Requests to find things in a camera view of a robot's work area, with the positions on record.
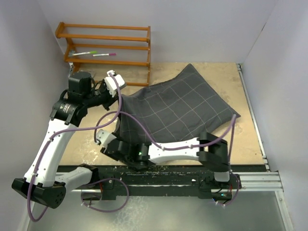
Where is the dark grey checked pillowcase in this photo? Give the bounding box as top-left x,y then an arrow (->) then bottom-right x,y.
116,64 -> 240,143

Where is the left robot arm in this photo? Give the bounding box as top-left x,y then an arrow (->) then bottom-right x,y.
12,70 -> 126,209

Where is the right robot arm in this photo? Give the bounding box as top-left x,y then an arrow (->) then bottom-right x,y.
96,129 -> 231,188

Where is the pink capped white marker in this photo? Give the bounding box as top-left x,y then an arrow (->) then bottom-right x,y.
92,53 -> 116,57

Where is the green capped white marker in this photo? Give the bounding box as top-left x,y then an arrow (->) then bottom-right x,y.
71,51 -> 97,56

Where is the wooden shelf rack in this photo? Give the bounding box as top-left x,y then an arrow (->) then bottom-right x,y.
55,22 -> 151,87

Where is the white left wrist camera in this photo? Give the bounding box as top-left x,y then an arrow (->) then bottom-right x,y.
104,70 -> 127,97

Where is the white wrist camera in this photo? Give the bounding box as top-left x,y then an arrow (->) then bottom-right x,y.
104,70 -> 127,97
94,129 -> 116,148

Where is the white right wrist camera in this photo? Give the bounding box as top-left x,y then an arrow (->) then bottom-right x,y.
94,129 -> 116,148

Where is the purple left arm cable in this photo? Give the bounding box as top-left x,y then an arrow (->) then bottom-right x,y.
26,72 -> 126,221

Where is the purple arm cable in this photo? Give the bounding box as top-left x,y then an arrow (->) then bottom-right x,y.
26,72 -> 126,221
95,110 -> 238,174

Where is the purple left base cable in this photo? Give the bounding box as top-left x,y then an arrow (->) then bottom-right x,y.
80,174 -> 130,212

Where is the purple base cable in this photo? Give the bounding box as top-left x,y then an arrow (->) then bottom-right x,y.
80,174 -> 130,212
213,173 -> 241,208

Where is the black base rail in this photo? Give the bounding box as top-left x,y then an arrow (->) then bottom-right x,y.
78,165 -> 242,201

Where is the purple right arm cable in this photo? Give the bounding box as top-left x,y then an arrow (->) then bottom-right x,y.
95,110 -> 238,174

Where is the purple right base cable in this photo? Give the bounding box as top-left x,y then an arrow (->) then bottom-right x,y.
213,173 -> 241,208

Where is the aluminium frame rail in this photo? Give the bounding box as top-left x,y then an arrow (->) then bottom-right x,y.
236,64 -> 283,196

